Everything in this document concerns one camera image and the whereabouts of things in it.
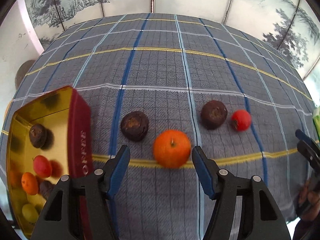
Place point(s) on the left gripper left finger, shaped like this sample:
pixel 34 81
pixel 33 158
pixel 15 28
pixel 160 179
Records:
pixel 84 207

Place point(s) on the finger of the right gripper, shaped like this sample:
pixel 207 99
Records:
pixel 309 154
pixel 302 136

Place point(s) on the small red tomato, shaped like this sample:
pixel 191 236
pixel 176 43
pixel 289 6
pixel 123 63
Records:
pixel 241 120

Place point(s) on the dark brown fruit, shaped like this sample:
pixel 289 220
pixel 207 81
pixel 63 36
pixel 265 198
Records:
pixel 213 114
pixel 46 188
pixel 38 135
pixel 135 126

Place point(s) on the orange tangerine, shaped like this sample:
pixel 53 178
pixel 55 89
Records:
pixel 171 149
pixel 29 183

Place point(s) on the green fruit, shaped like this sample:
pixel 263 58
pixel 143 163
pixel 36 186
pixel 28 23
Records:
pixel 30 213

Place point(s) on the person's right hand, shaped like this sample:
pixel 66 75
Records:
pixel 313 198

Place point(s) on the red gold tin box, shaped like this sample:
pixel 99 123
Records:
pixel 67 117

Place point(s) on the dark brown fruit in tin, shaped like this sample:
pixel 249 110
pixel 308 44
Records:
pixel 38 135

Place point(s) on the blue plaid tablecloth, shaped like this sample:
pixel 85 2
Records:
pixel 168 67

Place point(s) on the painted folding screen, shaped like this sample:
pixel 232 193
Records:
pixel 289 26

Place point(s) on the round grey millstone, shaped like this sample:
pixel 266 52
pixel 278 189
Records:
pixel 22 71

